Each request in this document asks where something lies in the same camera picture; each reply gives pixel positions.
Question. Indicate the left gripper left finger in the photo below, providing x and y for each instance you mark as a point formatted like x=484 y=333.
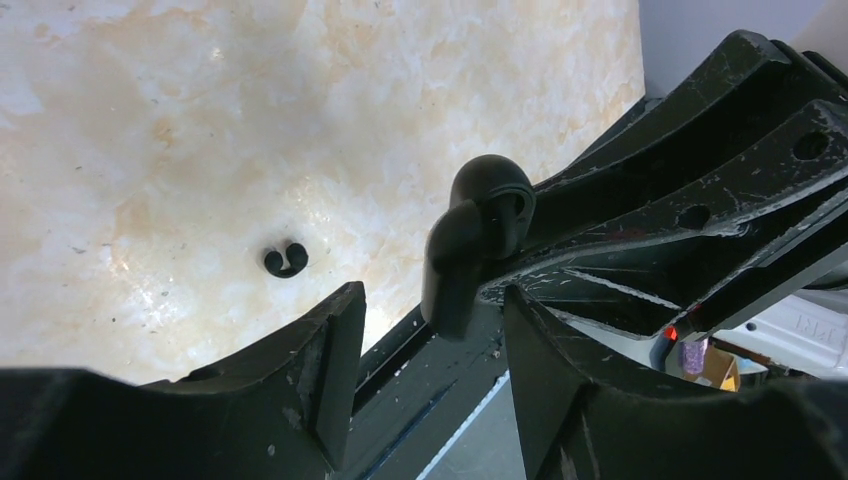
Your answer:
x=279 y=408

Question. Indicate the black oval case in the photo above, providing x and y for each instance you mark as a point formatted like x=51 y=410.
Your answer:
x=477 y=232

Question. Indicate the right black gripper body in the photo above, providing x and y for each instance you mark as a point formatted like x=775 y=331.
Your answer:
x=728 y=195

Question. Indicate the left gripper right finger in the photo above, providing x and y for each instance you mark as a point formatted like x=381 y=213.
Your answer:
x=585 y=411

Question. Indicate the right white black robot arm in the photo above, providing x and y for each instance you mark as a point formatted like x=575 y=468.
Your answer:
x=793 y=331

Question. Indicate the small black earbud tip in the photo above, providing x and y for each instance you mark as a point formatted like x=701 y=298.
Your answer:
x=287 y=263

